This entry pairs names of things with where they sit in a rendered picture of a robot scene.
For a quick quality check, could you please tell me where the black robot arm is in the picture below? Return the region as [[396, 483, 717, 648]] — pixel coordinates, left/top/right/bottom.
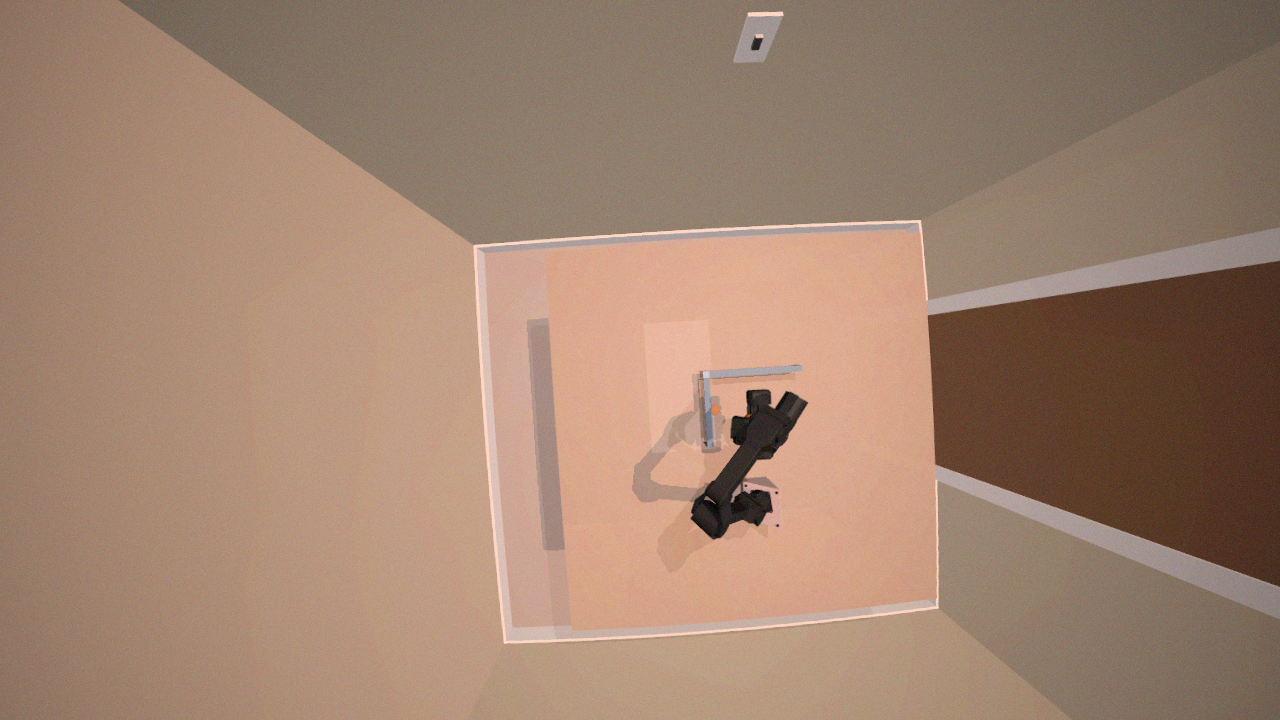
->
[[691, 391, 808, 539]]

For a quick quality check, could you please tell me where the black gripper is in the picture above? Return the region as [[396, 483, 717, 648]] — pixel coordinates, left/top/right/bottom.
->
[[746, 389, 774, 460]]

